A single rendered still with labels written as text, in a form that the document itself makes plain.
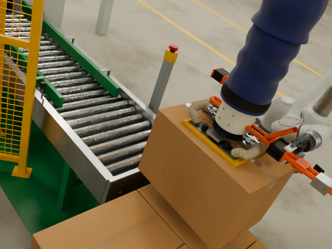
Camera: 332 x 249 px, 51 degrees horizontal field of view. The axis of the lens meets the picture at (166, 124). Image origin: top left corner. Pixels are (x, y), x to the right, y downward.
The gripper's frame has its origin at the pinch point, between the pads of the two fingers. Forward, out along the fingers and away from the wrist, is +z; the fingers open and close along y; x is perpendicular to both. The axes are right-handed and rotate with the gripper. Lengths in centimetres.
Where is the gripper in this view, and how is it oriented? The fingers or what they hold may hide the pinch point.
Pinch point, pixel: (286, 154)
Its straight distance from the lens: 156.4
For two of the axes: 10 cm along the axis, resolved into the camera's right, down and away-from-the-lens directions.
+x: -6.5, -5.8, 5.0
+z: -7.1, 2.1, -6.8
